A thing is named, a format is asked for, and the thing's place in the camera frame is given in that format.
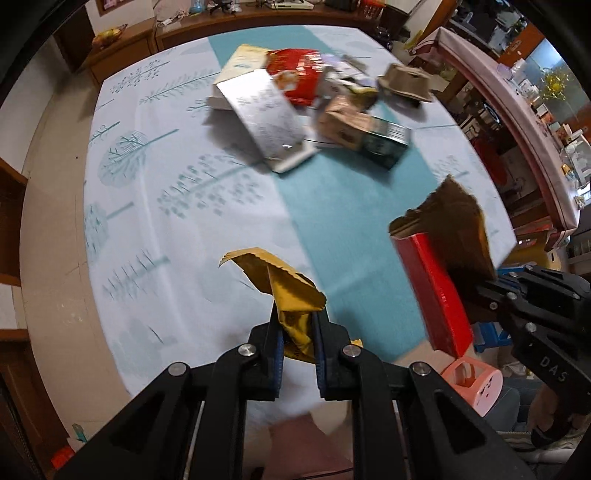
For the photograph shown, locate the yellow wrapper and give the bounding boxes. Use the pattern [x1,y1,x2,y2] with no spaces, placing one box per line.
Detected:
[218,248,363,365]

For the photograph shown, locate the table with pink cloth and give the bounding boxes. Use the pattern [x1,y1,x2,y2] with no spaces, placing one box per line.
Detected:
[434,27,580,252]

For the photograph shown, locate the fruit bowl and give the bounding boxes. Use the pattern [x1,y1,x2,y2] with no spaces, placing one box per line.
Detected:
[91,25,127,49]

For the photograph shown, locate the pink plastic stool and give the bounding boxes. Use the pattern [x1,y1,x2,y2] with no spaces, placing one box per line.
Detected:
[441,357,504,418]

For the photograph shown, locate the lavender white box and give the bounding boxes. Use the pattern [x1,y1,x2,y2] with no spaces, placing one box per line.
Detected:
[321,53,368,88]

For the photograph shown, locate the cream yellow box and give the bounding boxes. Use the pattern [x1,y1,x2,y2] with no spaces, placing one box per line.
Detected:
[206,44,273,112]

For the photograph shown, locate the red snack bag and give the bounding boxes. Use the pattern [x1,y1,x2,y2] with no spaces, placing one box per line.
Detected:
[265,47,326,108]

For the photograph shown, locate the person's right hand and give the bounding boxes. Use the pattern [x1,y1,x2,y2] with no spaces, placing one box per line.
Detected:
[527,385,574,437]

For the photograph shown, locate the brown green carton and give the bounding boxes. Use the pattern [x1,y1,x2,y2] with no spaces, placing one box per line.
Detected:
[318,95,411,171]

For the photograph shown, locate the small wooden cabinet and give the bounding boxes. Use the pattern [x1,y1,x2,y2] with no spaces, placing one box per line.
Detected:
[85,21,160,86]

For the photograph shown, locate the yellow flowers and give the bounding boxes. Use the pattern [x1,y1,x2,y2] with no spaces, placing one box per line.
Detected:
[540,67,578,104]

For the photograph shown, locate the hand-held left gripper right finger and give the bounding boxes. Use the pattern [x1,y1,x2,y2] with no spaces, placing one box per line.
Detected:
[311,309,541,480]

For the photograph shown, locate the red cardboard box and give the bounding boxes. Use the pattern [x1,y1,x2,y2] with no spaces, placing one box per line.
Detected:
[389,175,498,360]

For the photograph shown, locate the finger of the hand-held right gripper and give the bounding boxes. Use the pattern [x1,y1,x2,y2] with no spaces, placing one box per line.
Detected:
[462,278,537,339]
[496,263,555,288]

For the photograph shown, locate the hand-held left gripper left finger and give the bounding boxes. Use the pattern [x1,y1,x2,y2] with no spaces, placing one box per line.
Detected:
[55,300,284,480]

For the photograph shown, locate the silver flat packet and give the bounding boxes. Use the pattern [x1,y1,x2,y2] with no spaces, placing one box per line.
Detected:
[212,69,319,174]

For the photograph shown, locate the pink cloth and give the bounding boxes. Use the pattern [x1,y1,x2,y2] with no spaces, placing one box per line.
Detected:
[269,413,357,480]

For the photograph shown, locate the long wooden cabinet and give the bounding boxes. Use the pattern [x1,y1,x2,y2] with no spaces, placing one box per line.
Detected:
[154,0,416,51]

